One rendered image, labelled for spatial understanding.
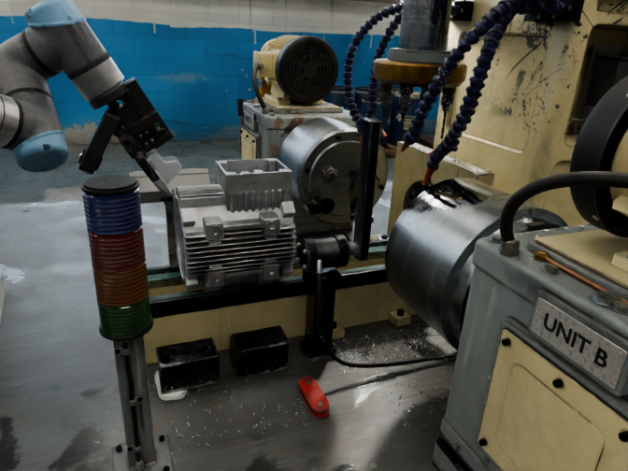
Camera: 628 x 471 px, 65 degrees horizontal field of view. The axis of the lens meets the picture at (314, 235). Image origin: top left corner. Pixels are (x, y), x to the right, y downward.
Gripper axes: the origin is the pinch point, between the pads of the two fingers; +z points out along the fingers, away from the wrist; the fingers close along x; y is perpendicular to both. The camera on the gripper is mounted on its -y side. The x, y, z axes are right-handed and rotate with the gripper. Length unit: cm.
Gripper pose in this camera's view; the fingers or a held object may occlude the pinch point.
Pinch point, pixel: (164, 192)
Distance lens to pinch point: 98.4
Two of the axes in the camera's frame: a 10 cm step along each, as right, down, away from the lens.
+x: -3.7, -3.7, 8.5
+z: 4.2, 7.5, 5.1
